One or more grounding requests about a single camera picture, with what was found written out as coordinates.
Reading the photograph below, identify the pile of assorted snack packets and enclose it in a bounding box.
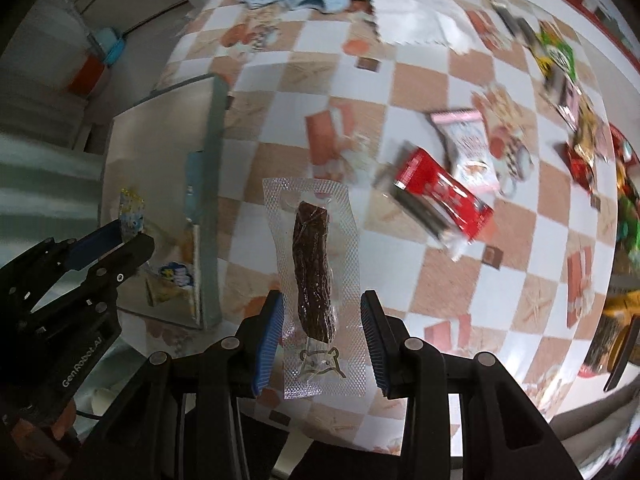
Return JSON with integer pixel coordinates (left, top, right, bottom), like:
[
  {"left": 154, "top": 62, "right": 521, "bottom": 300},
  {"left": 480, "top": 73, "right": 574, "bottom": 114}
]
[{"left": 480, "top": 0, "right": 640, "bottom": 391}]

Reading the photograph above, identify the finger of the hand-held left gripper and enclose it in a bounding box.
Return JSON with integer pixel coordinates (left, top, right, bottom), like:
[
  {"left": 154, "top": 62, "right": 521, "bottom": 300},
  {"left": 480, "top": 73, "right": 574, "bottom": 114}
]
[
  {"left": 0, "top": 220, "right": 126, "bottom": 307},
  {"left": 30, "top": 232, "right": 156, "bottom": 327}
]

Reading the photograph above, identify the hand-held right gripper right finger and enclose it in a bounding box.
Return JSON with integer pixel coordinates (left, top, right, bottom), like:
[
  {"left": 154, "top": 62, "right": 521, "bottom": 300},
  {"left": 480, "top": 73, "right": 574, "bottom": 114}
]
[{"left": 360, "top": 290, "right": 583, "bottom": 480}]

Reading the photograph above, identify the dark bar clear packet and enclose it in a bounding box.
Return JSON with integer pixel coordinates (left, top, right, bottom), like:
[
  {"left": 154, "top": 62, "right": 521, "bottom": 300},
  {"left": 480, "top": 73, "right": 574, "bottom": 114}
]
[{"left": 372, "top": 160, "right": 463, "bottom": 261}]

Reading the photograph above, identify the red snack packet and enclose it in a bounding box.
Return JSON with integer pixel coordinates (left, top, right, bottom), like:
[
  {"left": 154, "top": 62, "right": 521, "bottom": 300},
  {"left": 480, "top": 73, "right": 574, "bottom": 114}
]
[{"left": 392, "top": 147, "right": 496, "bottom": 243}]

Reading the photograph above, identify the pale green cloth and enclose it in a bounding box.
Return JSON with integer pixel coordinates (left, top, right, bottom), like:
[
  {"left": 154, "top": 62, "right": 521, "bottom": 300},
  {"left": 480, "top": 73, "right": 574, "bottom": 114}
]
[{"left": 0, "top": 130, "right": 106, "bottom": 256}]

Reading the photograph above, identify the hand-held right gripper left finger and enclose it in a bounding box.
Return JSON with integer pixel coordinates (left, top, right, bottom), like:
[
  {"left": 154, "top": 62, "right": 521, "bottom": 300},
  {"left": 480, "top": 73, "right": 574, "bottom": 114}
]
[{"left": 65, "top": 290, "right": 286, "bottom": 480}]

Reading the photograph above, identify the orange blue plastic bin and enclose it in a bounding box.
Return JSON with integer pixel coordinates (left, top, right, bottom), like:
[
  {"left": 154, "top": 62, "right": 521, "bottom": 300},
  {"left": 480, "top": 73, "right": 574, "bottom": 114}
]
[{"left": 62, "top": 26, "right": 126, "bottom": 98}]

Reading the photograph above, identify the white packet blue cartoon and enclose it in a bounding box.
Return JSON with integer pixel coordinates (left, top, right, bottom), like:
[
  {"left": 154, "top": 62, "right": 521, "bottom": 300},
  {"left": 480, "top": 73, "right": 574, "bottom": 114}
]
[{"left": 145, "top": 260, "right": 198, "bottom": 308}]

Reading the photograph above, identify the checkered printed tablecloth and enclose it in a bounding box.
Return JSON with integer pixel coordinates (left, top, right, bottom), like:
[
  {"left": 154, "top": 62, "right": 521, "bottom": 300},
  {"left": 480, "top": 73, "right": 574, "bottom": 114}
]
[{"left": 102, "top": 0, "right": 618, "bottom": 461}]

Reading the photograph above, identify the small yellow blue packet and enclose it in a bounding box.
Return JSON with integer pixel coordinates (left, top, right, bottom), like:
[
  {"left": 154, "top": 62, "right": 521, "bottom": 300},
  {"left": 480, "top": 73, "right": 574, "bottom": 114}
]
[{"left": 119, "top": 187, "right": 146, "bottom": 236}]

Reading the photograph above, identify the dark sausage clear packet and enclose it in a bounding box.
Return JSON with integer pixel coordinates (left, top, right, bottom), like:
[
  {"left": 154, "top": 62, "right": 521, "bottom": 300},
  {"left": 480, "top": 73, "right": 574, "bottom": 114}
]
[{"left": 262, "top": 176, "right": 368, "bottom": 401}]

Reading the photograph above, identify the grey cardboard box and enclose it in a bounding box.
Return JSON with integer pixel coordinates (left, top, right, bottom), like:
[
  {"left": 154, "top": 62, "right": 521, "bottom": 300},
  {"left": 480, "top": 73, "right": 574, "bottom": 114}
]
[{"left": 97, "top": 74, "right": 231, "bottom": 331}]

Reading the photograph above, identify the pink white snack packet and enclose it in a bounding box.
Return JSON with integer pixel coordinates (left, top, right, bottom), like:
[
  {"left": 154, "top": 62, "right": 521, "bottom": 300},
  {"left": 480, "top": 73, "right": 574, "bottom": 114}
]
[{"left": 430, "top": 108, "right": 501, "bottom": 191}]

